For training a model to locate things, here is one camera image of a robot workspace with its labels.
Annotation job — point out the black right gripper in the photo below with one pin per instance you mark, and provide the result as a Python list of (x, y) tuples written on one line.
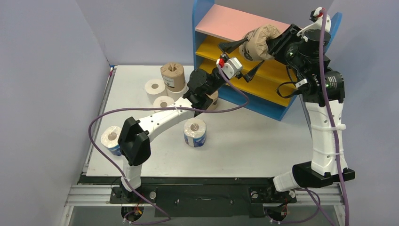
[(281, 42)]

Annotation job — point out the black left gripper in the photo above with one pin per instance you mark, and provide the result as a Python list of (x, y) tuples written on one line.
[(230, 48)]

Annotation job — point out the brown roll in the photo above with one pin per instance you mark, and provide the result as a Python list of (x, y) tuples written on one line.
[(255, 48), (173, 76)]

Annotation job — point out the brown roll cloud logo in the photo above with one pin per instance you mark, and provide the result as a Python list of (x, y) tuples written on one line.
[(214, 98)]

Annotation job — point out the blue plastic tissue roll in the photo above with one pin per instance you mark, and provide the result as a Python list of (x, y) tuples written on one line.
[(195, 132)]

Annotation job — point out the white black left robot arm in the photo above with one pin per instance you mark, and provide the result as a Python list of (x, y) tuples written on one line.
[(136, 135)]

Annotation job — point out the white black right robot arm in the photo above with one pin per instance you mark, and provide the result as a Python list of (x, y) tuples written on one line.
[(321, 124)]

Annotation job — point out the colourful wooden shelf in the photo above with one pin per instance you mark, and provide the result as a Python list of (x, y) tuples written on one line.
[(271, 63)]

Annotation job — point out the brown wrapped roll on stack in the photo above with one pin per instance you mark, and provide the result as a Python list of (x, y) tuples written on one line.
[(173, 76)]

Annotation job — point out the white paper roll under stack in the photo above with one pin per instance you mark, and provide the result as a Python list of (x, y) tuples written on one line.
[(175, 95)]

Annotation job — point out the blue wrapped roll at left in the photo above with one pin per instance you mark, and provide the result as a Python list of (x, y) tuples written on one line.
[(109, 139)]

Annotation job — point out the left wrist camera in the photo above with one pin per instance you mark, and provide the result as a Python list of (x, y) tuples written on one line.
[(232, 67)]

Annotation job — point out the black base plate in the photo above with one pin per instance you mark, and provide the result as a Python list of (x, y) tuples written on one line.
[(199, 197)]

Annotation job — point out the aluminium rail frame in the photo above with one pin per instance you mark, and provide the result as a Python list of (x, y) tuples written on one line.
[(239, 144)]

